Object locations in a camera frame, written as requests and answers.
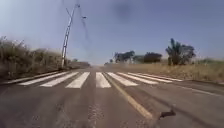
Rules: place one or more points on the dry bushes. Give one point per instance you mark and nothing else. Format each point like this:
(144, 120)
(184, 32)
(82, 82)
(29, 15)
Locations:
(23, 60)

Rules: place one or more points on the dry grass verge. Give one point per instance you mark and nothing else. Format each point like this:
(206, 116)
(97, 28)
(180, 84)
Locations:
(200, 71)

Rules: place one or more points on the row of trees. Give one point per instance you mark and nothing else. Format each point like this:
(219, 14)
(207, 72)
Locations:
(178, 53)

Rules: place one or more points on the grey asphalt road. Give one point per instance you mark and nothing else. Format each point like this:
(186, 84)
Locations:
(66, 103)

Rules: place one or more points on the white zebra crossing stripes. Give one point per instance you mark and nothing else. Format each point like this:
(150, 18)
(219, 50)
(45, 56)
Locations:
(78, 81)

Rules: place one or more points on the white edge line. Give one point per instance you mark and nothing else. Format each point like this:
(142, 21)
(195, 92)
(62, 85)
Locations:
(203, 91)

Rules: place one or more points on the pale utility pole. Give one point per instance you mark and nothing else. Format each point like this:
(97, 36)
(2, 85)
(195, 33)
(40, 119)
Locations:
(65, 43)

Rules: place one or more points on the concrete kerb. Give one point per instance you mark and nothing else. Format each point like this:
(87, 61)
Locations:
(33, 77)

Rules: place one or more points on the yellow centre line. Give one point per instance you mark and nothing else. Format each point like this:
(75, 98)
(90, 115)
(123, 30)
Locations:
(133, 102)

